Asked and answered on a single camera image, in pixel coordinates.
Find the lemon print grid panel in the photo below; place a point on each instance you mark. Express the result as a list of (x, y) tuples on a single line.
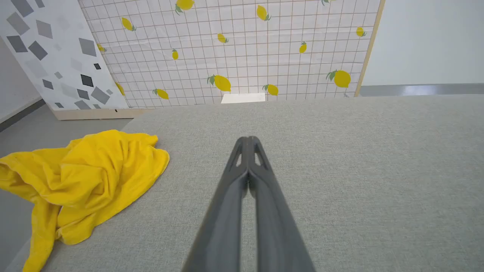
[(227, 45)]

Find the small white box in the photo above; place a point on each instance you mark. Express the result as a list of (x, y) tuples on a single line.
[(243, 98)]

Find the yellow t-shirt garment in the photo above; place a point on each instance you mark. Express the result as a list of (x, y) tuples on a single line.
[(94, 170)]

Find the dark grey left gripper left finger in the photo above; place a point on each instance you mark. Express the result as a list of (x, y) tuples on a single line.
[(223, 226)]

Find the grey terrazzo pattern panel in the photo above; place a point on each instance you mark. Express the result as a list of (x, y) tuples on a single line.
[(56, 37)]

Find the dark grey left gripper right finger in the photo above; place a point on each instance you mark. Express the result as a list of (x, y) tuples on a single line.
[(276, 234)]

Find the grey fabric sofa surface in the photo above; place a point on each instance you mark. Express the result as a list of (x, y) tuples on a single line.
[(378, 189)]

